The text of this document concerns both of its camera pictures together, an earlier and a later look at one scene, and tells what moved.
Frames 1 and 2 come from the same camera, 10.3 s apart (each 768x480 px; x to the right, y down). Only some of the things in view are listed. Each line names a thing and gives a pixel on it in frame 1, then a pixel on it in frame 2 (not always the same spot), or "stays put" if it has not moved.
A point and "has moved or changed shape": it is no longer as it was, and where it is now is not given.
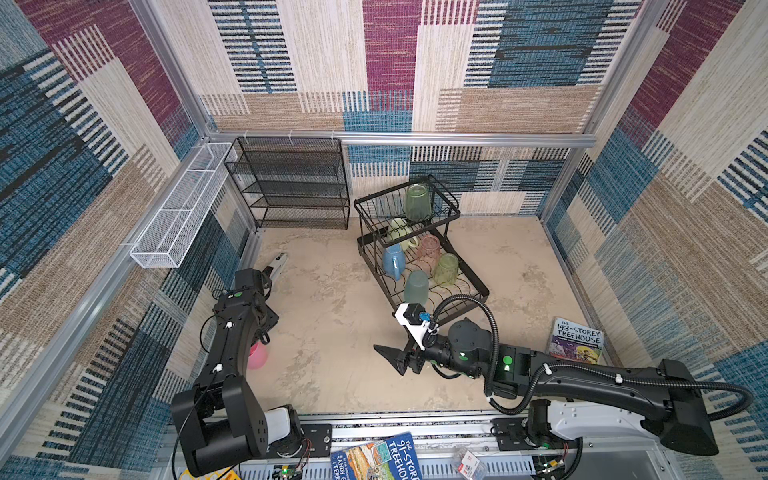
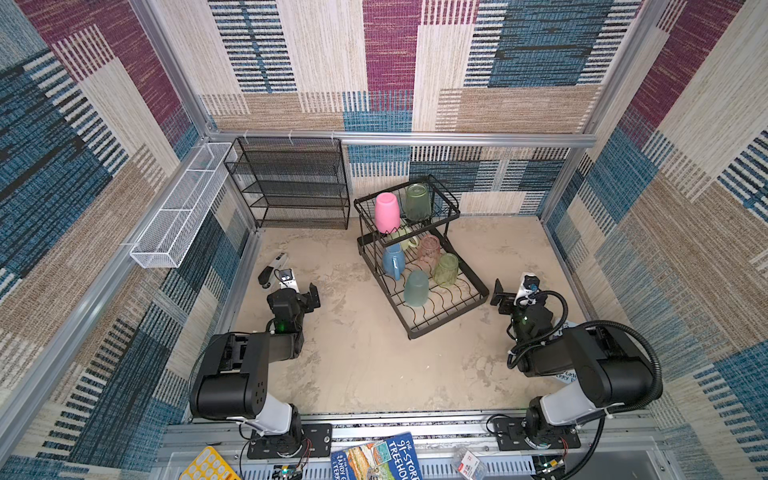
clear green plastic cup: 418,206 stays put
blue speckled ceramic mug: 394,260 stays put
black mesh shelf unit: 292,183 stays put
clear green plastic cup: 446,269 stays put
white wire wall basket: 169,237 stays put
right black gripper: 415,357 to 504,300
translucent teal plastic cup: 416,287 stays put
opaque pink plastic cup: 258,355 has moved or changed shape
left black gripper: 271,320 to 308,304
